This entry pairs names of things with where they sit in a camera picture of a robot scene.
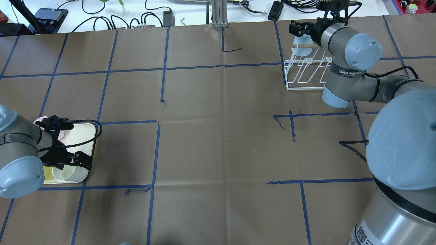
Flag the cream plastic tray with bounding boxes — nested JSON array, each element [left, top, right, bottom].
[[41, 122, 97, 184]]

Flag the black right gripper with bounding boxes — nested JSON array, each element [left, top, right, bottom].
[[289, 18, 333, 45]]

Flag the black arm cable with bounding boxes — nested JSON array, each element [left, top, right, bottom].
[[339, 140, 370, 163], [54, 119, 103, 149]]

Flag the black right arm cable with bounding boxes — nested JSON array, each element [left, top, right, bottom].
[[339, 140, 370, 163]]

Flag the white wire cup rack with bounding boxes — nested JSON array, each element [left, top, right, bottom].
[[283, 43, 333, 91]]

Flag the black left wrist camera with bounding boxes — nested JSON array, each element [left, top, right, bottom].
[[37, 116, 76, 132]]

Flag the yellow plastic cup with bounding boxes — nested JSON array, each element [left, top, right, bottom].
[[43, 166, 53, 181]]

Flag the pink plastic cup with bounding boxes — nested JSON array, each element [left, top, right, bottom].
[[34, 116, 65, 141]]

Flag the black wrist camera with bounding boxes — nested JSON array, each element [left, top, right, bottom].
[[37, 116, 76, 132], [315, 0, 363, 25]]

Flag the black power adapter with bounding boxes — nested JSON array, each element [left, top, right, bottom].
[[268, 0, 283, 21]]

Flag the aluminium frame post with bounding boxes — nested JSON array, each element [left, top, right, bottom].
[[211, 0, 228, 28]]

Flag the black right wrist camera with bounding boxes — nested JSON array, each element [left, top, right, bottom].
[[315, 0, 363, 25]]

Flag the pale green plastic cup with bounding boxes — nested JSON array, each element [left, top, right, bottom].
[[52, 165, 89, 182]]

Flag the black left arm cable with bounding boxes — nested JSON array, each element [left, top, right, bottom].
[[54, 119, 103, 149]]

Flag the light blue plastic cup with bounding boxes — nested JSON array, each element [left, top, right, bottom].
[[291, 35, 313, 57]]

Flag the black electronics box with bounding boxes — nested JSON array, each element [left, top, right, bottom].
[[35, 8, 69, 34]]

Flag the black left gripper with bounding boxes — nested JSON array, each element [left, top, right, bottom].
[[37, 136, 93, 171]]

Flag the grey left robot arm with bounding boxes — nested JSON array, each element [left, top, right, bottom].
[[0, 104, 102, 199]]

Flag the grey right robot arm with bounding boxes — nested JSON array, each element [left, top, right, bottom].
[[289, 17, 436, 245]]

